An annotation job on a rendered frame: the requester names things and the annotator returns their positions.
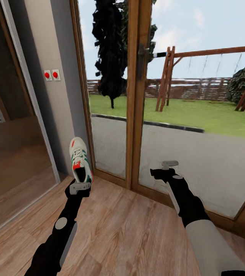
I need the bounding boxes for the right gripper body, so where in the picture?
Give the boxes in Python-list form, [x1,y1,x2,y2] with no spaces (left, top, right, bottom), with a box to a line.
[154,168,176,183]

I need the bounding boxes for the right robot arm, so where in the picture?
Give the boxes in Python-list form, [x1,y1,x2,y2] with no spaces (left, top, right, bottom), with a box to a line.
[150,161,245,276]

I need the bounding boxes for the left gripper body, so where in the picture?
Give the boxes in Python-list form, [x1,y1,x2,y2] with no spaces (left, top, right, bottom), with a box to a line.
[65,188,90,207]

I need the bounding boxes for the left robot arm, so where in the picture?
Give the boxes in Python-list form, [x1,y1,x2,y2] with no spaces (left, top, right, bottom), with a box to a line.
[24,178,91,276]

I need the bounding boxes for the gym shoe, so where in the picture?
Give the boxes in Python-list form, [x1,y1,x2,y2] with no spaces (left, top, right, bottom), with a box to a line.
[70,136,94,183]

